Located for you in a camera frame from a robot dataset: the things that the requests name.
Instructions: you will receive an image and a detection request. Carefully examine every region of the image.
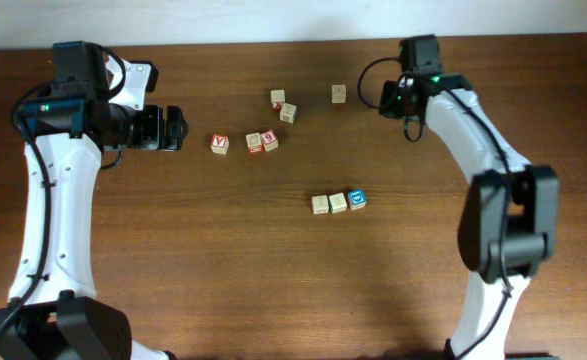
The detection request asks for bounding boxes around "blue letter D block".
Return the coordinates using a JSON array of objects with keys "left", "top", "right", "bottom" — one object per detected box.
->
[{"left": 347, "top": 189, "right": 367, "bottom": 210}]

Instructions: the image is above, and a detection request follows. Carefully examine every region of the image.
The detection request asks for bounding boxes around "red number 6 block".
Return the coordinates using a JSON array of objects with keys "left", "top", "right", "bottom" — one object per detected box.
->
[{"left": 260, "top": 130, "right": 279, "bottom": 152}]

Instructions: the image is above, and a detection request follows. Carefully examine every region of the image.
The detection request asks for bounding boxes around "letter K wooden block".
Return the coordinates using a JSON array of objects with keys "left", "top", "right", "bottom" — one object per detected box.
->
[{"left": 279, "top": 103, "right": 297, "bottom": 123}]

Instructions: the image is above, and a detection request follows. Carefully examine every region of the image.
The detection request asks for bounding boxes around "red letter A block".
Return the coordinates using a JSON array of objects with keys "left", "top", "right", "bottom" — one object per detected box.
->
[{"left": 210, "top": 134, "right": 229, "bottom": 155}]

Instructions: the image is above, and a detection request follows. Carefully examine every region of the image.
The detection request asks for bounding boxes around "green sided wooden block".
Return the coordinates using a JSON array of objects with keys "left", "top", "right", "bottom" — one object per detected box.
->
[{"left": 328, "top": 192, "right": 348, "bottom": 213}]

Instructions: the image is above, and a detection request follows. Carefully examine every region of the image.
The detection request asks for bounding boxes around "green sided far block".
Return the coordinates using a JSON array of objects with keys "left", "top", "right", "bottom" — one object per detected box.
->
[{"left": 331, "top": 85, "right": 347, "bottom": 104}]

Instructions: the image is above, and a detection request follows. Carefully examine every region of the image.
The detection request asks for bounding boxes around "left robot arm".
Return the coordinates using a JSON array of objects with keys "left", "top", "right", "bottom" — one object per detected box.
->
[{"left": 0, "top": 41, "right": 188, "bottom": 360}]

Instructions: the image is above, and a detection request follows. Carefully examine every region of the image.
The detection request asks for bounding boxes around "letter E wooden block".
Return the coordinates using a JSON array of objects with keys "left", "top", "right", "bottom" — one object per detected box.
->
[{"left": 270, "top": 89, "right": 286, "bottom": 112}]

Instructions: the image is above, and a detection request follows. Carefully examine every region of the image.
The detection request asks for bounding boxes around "number 1 wooden block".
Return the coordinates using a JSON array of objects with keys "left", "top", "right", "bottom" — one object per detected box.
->
[{"left": 312, "top": 195, "right": 330, "bottom": 215}]

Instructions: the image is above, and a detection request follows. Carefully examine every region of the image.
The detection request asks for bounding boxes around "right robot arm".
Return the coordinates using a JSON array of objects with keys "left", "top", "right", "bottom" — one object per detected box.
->
[{"left": 378, "top": 35, "right": 559, "bottom": 359}]

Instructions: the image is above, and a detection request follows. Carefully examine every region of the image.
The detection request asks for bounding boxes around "snail picture wooden block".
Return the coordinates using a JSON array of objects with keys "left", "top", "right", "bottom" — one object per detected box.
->
[{"left": 245, "top": 132, "right": 264, "bottom": 153}]

